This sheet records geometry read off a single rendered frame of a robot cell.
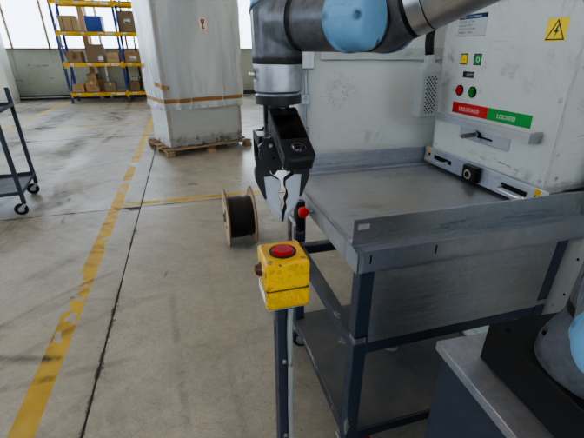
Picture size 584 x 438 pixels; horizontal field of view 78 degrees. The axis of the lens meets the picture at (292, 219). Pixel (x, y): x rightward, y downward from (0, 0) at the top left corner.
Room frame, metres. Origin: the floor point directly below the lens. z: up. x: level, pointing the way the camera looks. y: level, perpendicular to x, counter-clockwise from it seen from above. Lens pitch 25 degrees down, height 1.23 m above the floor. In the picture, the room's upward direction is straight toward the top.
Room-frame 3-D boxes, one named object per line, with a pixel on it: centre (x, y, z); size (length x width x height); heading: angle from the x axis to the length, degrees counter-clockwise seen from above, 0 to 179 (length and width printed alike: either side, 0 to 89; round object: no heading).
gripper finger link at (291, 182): (0.60, 0.01, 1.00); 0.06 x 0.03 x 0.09; 14
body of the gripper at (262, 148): (0.59, 0.02, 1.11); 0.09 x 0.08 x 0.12; 14
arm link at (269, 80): (0.59, 0.02, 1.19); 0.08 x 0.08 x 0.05
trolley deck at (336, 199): (1.08, -0.39, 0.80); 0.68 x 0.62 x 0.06; 106
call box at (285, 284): (0.57, 0.02, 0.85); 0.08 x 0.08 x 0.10; 16
